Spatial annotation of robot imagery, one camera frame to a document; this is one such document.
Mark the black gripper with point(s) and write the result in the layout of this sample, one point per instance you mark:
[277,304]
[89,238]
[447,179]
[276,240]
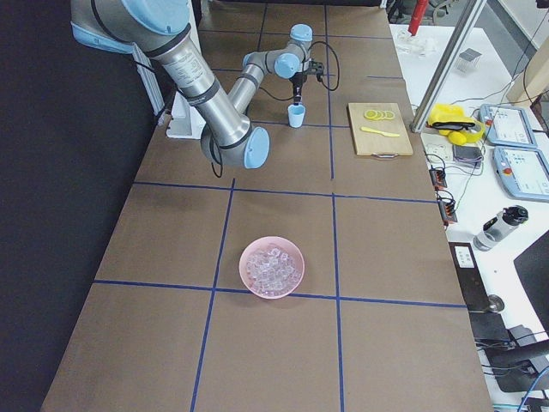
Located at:
[297,81]

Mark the light blue paper cup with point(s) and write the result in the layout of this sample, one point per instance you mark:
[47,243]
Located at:
[296,115]

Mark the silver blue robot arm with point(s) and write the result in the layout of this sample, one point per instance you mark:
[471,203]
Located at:
[161,29]

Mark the clear ice cubes pile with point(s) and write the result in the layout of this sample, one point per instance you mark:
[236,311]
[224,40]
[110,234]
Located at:
[271,271]

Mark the yellow plastic knife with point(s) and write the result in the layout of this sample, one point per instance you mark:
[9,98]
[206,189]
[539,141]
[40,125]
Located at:
[379,132]

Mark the lemon slice top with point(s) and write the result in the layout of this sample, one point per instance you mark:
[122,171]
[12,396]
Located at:
[369,114]

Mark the bamboo cutting board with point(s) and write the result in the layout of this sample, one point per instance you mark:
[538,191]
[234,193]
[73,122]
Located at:
[373,145]

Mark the yellow cloth bag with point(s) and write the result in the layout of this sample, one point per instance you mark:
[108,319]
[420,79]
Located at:
[452,122]

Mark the pink bowl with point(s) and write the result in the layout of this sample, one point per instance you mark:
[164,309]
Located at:
[263,242]

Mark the teach pendant far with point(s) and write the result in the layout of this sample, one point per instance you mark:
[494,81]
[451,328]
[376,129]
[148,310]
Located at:
[507,126]

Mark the teach pendant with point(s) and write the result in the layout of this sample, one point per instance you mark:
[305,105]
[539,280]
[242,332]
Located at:
[507,126]
[523,172]

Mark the teach pendant near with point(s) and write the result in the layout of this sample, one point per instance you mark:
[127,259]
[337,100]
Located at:
[523,172]

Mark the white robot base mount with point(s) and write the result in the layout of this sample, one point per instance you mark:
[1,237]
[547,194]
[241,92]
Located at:
[186,122]

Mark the aluminium frame post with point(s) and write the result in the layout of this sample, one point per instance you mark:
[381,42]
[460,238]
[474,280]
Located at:
[466,22]

